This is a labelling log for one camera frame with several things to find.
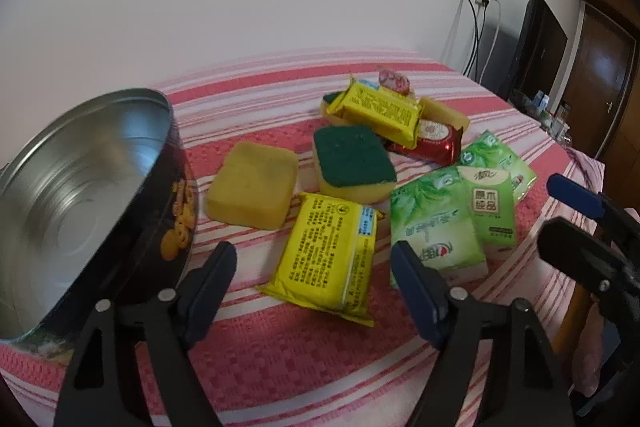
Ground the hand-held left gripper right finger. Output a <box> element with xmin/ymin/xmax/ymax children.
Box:
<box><xmin>390</xmin><ymin>241</ymin><xmax>576</xmax><ymax>427</ymax></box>

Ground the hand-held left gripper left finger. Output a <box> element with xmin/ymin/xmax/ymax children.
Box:
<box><xmin>54</xmin><ymin>241</ymin><xmax>238</xmax><ymax>427</ymax></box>

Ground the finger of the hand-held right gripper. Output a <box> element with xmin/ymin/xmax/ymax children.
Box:
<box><xmin>537</xmin><ymin>217</ymin><xmax>640</xmax><ymax>303</ymax></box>
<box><xmin>547</xmin><ymin>173</ymin><xmax>640</xmax><ymax>258</ymax></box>

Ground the green leafy tissue pack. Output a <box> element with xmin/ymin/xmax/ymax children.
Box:
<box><xmin>390</xmin><ymin>167</ymin><xmax>488</xmax><ymax>288</ymax></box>
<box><xmin>460</xmin><ymin>129</ymin><xmax>538</xmax><ymax>202</ymax></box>

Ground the green tissue pack beige label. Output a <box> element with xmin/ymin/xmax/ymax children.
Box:
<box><xmin>457</xmin><ymin>166</ymin><xmax>517</xmax><ymax>250</ymax></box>

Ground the yellow snack packet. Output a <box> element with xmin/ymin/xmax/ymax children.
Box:
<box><xmin>255</xmin><ymin>192</ymin><xmax>386</xmax><ymax>328</ymax></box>
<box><xmin>327</xmin><ymin>74</ymin><xmax>423</xmax><ymax>148</ymax></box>

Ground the green and yellow sponge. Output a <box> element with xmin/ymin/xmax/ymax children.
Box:
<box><xmin>312</xmin><ymin>124</ymin><xmax>398</xmax><ymax>204</ymax></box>
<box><xmin>320</xmin><ymin>91</ymin><xmax>351</xmax><ymax>128</ymax></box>

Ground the red snack packet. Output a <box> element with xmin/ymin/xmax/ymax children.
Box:
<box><xmin>385</xmin><ymin>117</ymin><xmax>463</xmax><ymax>166</ymax></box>

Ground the round dark cookie tin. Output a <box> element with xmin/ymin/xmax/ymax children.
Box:
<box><xmin>0</xmin><ymin>88</ymin><xmax>203</xmax><ymax>348</ymax></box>

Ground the pink floral snack packet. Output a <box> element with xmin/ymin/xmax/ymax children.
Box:
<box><xmin>377</xmin><ymin>66</ymin><xmax>416</xmax><ymax>96</ymax></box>

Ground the pink cloth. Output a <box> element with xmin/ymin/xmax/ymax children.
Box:
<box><xmin>572</xmin><ymin>302</ymin><xmax>608</xmax><ymax>395</ymax></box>

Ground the cluster of small bottles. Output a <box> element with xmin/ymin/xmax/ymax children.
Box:
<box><xmin>520</xmin><ymin>89</ymin><xmax>576</xmax><ymax>142</ymax></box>

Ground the pink striped blanket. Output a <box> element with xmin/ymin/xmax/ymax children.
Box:
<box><xmin>0</xmin><ymin>49</ymin><xmax>608</xmax><ymax>427</ymax></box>

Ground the brown wooden door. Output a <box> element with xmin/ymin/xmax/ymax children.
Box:
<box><xmin>550</xmin><ymin>2</ymin><xmax>640</xmax><ymax>162</ymax></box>

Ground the black television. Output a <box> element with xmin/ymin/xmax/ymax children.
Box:
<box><xmin>500</xmin><ymin>0</ymin><xmax>568</xmax><ymax>108</ymax></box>

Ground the black cable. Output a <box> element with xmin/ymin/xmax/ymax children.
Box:
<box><xmin>462</xmin><ymin>0</ymin><xmax>482</xmax><ymax>78</ymax></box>

